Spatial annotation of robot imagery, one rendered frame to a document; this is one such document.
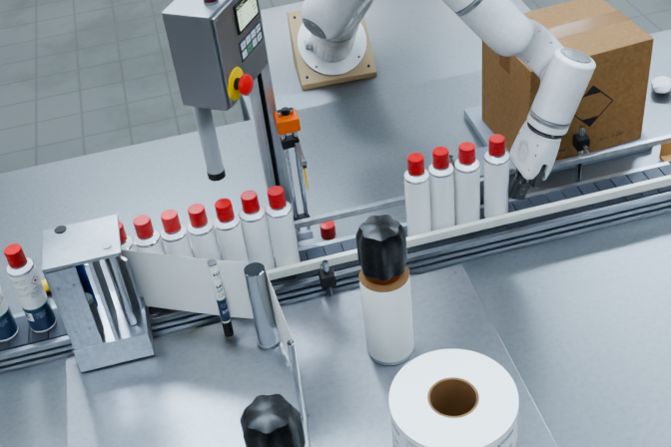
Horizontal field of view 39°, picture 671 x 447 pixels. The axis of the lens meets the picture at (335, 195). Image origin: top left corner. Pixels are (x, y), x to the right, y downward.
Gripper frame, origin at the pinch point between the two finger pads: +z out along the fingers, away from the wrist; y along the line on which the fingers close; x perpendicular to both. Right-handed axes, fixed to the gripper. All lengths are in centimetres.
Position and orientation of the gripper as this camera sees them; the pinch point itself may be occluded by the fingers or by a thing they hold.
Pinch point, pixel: (519, 189)
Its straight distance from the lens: 200.2
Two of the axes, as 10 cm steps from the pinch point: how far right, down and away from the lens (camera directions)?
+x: 9.4, 0.6, 3.3
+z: -2.4, 8.1, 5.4
